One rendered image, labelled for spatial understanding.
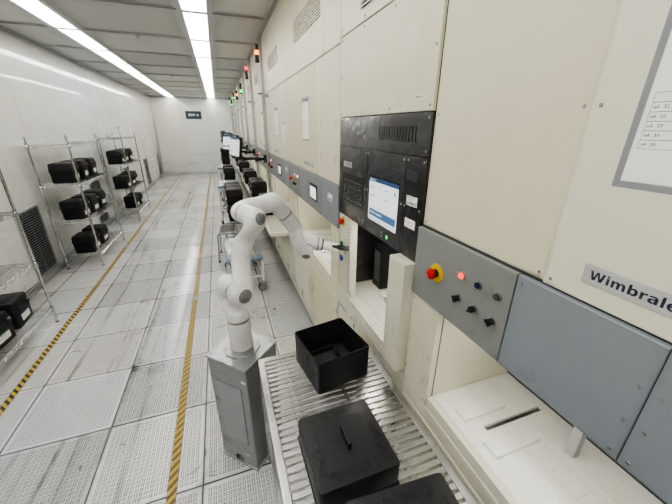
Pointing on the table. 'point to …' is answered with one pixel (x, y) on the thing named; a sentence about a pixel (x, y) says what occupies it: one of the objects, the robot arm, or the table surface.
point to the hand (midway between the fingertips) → (345, 248)
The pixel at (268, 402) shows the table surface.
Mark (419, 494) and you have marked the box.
